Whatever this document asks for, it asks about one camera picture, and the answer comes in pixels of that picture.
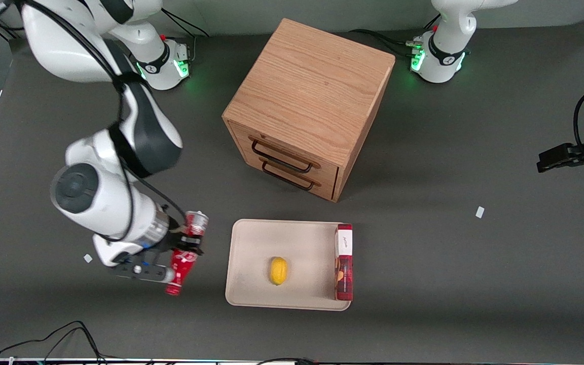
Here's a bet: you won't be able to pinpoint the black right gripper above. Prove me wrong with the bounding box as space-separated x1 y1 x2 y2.
159 218 205 264

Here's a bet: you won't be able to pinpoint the red coke bottle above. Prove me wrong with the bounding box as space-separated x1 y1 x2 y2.
164 210 210 297

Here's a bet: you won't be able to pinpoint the beige plastic tray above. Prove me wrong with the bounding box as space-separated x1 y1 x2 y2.
225 218 353 311

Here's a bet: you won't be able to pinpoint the yellow lemon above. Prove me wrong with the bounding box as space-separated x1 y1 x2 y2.
270 257 288 286

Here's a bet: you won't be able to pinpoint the red snack box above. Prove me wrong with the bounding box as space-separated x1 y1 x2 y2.
335 223 354 301

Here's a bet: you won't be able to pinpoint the wooden drawer cabinet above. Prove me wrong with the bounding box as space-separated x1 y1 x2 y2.
222 18 396 203

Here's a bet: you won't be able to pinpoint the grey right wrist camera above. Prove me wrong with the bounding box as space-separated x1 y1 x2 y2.
108 258 175 284

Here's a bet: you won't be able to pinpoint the black metal drawer handle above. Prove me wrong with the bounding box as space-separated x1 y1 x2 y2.
250 138 314 174
261 160 317 192

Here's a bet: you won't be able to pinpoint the black floor cable bundle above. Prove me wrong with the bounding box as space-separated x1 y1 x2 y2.
0 320 107 365

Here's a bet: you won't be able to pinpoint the black table edge cable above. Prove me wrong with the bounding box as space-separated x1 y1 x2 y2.
255 357 319 365

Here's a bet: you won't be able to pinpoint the black left base cables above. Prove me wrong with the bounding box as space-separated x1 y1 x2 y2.
349 13 442 57

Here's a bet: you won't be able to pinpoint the black base cables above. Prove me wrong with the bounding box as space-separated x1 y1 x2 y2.
160 8 210 64
349 13 442 57

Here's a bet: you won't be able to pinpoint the black right base cables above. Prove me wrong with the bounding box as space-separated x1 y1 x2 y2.
160 8 210 64

